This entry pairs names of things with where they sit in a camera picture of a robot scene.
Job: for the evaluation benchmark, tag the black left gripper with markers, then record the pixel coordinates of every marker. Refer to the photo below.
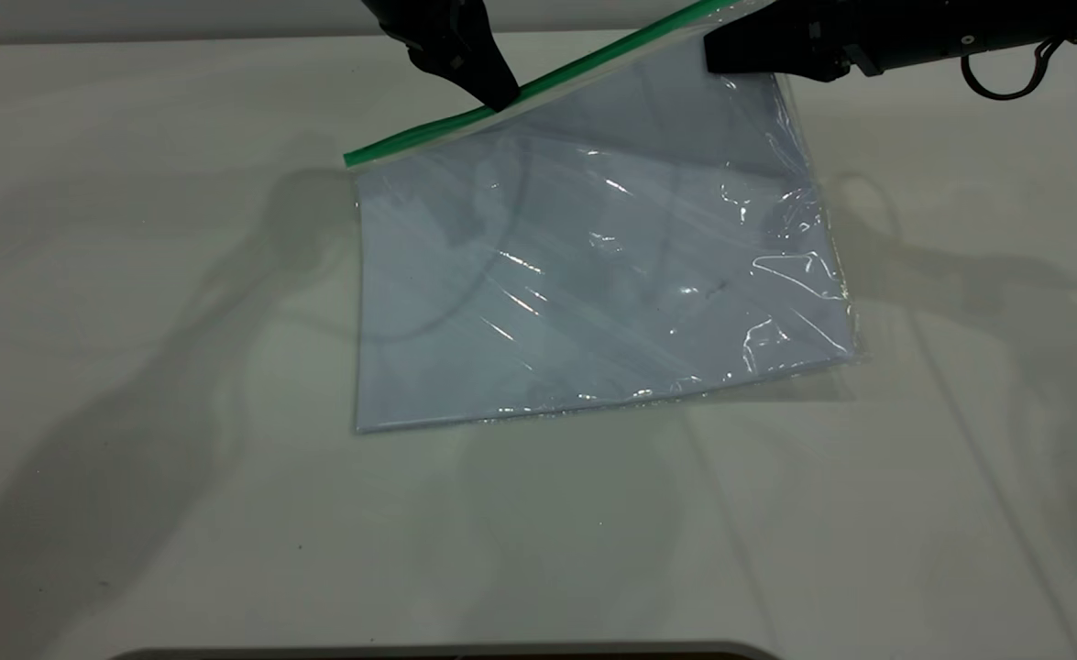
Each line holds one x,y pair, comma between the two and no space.
428,18

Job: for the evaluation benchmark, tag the clear bag with green zipper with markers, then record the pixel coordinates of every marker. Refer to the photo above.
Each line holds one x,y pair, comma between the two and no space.
795,229

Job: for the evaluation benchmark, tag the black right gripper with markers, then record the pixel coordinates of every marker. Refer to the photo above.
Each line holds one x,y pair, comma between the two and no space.
895,32

